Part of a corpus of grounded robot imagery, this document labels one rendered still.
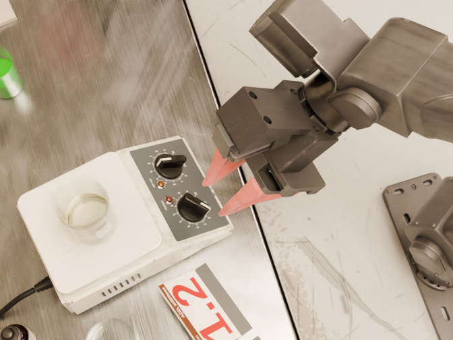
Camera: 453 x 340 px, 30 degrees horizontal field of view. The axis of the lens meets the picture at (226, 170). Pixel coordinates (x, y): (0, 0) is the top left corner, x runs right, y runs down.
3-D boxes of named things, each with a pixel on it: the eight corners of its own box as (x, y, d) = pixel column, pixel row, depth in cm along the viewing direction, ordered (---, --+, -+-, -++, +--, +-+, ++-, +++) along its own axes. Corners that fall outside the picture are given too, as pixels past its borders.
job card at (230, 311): (205, 263, 95) (203, 253, 91) (252, 328, 92) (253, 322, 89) (160, 295, 94) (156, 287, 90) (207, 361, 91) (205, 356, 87)
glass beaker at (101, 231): (128, 208, 89) (116, 183, 81) (108, 256, 87) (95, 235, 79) (75, 190, 89) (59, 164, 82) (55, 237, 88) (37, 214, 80)
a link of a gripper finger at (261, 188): (211, 237, 80) (279, 183, 76) (178, 174, 83) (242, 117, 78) (252, 231, 86) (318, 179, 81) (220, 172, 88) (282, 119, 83)
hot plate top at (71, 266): (117, 150, 91) (116, 147, 91) (167, 245, 88) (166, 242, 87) (15, 200, 90) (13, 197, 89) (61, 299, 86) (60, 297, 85)
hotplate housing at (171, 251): (183, 141, 100) (178, 114, 93) (235, 235, 96) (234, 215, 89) (11, 227, 97) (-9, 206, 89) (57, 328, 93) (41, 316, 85)
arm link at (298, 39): (226, 51, 75) (274, 19, 64) (287, -16, 77) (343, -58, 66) (317, 141, 77) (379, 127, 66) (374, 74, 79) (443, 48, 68)
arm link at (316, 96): (280, 96, 74) (337, 46, 70) (292, 71, 79) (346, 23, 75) (334, 150, 75) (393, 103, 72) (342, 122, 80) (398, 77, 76)
